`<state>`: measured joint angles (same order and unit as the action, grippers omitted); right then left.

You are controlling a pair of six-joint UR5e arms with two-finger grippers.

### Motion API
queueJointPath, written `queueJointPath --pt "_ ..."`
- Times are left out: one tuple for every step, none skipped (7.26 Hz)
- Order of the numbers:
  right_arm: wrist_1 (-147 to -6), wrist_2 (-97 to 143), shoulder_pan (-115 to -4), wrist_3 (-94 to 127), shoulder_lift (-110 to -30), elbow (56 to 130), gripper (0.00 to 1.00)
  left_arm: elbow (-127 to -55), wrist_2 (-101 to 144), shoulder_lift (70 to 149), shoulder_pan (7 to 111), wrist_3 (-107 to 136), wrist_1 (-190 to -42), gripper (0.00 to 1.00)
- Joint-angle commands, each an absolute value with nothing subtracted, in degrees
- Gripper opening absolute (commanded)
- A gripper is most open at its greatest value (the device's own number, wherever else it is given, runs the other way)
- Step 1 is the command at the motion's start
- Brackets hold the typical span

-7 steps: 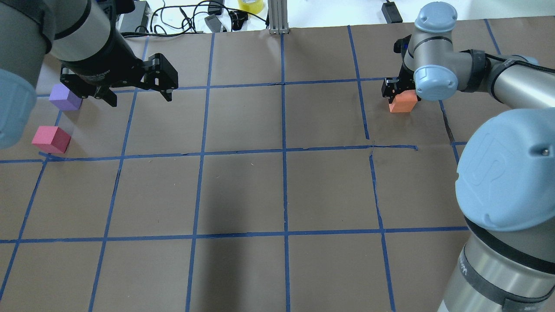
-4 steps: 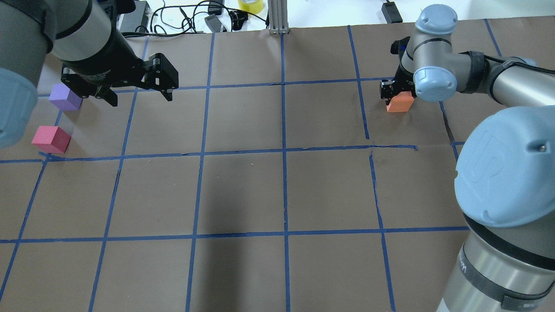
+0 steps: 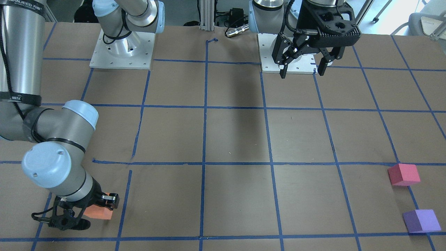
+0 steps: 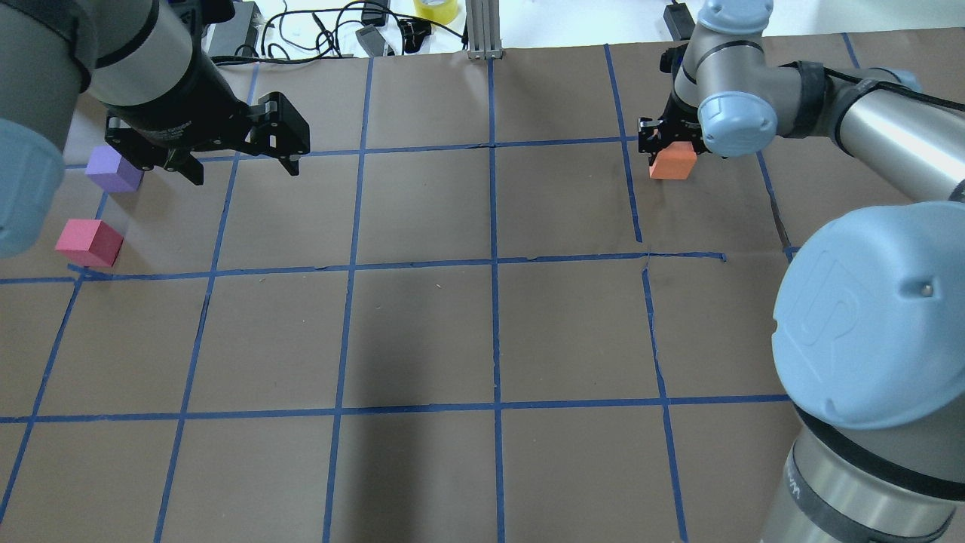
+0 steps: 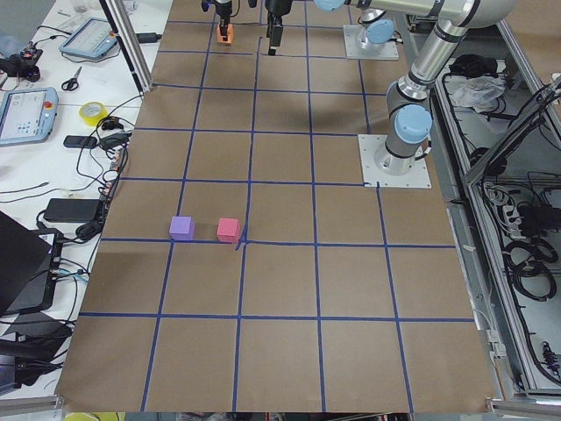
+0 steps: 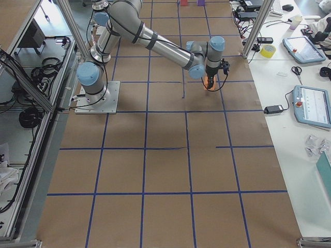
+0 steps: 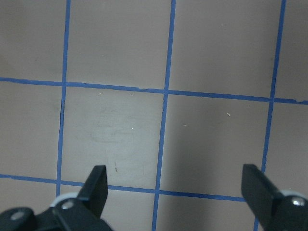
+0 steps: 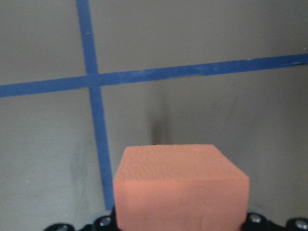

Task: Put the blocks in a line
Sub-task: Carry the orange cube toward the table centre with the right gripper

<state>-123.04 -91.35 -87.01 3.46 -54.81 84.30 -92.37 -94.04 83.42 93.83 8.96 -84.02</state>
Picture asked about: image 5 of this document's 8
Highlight orange foam block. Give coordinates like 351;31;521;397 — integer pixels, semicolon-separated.
217;24;234;45

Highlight upper teach pendant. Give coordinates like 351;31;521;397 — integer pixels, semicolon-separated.
59;18;117;61

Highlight teach pendant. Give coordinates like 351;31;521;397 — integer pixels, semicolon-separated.
59;18;117;61
1;87;59;146

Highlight yellow tape roll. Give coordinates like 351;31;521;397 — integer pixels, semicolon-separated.
79;101;109;127

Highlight power strip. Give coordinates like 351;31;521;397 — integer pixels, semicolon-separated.
99;147;128;203

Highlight black smartphone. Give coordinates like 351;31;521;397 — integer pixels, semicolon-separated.
63;135;97;149

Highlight pink foam block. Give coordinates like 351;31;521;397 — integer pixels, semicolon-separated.
217;218;241;244

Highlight purple foam block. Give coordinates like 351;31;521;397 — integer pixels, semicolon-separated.
168;216;195;241

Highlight crumpled white cloth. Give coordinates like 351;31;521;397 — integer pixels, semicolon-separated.
451;76;506;112

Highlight lower teach pendant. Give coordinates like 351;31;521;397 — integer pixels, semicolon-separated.
1;87;59;146

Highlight brown paper table cover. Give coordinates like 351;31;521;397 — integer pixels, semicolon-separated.
57;1;495;413

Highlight black power adapter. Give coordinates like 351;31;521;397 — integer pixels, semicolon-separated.
43;198;100;223

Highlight black laptop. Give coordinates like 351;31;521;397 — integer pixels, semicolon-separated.
1;213;62;317

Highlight black box on table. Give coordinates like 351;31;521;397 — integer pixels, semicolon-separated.
1;322;72;395

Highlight aluminium frame post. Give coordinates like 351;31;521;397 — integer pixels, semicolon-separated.
99;0;153;95

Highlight black handled scissors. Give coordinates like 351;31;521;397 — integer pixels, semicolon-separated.
60;67;82;92

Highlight black cable bundle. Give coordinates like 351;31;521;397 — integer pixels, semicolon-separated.
501;236;557;303

